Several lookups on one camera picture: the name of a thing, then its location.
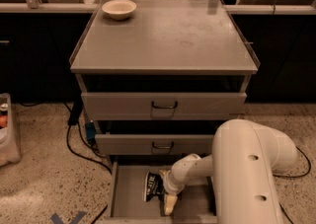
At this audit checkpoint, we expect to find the black cable right floor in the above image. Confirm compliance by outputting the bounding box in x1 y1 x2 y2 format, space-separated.
272 146 312 224

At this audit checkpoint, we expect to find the black top drawer handle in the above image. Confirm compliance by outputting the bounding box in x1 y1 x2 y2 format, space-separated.
151 101 178 110

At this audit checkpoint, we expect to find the black drawer handle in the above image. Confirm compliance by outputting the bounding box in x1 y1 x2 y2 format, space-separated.
152 142 174 150
151 101 178 110

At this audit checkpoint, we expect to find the black power plug block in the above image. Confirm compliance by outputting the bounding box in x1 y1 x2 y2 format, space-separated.
68 101 83 126

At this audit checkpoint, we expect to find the white ceramic bowl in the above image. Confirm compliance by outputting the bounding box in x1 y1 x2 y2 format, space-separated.
102 0 136 21

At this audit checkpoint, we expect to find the clear plastic bin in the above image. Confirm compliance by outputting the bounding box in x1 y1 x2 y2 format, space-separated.
0 93 21 166

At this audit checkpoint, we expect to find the grey top drawer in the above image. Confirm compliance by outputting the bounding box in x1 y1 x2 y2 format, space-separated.
82 92 246 120

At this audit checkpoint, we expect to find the grey drawer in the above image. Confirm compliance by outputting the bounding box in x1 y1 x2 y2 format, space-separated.
82 92 246 120
95 134 213 155
96 162 217 224

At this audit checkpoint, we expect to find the grey drawer cabinet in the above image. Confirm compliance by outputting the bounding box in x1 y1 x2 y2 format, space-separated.
68 0 261 224

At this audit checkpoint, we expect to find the grey bottom drawer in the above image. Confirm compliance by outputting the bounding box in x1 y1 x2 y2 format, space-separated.
96 162 217 224

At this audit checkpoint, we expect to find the blue chip bag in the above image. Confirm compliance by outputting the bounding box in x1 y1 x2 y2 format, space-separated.
144 172 165 202

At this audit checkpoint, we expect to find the grey middle drawer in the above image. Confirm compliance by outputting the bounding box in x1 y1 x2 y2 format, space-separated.
95 134 213 155

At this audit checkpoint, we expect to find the black cable floor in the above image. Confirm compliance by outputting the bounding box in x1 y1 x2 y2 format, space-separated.
62 101 113 224
272 146 312 224

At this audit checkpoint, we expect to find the blue power adapter box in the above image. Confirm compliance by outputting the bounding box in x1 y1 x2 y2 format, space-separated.
85 122 97 141

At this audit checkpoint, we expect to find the black middle drawer handle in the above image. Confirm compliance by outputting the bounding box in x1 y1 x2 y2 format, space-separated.
152 142 174 150

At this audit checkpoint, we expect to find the black cable left floor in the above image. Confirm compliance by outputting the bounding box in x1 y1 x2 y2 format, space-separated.
62 101 113 224

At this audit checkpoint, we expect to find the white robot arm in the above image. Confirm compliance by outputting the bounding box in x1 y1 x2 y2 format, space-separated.
160 119 297 224

